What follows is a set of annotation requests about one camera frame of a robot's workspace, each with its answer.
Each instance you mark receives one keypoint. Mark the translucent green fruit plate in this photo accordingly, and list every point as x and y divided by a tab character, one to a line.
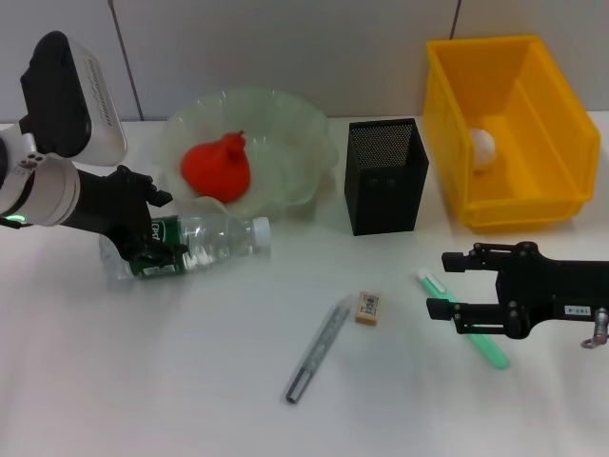
295	138

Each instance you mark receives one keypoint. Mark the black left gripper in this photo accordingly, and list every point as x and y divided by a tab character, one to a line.
109	204

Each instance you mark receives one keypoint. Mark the grey pen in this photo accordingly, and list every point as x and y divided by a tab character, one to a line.
316	352

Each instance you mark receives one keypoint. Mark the yellow plastic bin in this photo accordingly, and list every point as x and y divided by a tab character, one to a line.
537	95

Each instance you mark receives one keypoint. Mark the white paper ball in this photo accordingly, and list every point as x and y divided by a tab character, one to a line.
484	147

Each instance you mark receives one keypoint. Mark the red-orange fruit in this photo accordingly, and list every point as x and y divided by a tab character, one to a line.
214	166

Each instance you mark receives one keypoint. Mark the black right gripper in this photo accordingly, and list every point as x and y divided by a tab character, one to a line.
561	285

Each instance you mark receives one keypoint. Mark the black mesh pen holder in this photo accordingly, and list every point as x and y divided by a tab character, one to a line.
380	204

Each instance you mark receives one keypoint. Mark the clear green-label water bottle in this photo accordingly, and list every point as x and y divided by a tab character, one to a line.
219	238

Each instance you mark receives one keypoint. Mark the beige eraser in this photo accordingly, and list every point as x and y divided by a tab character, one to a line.
367	309

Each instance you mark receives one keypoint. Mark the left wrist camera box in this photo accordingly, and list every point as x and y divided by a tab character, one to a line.
62	100

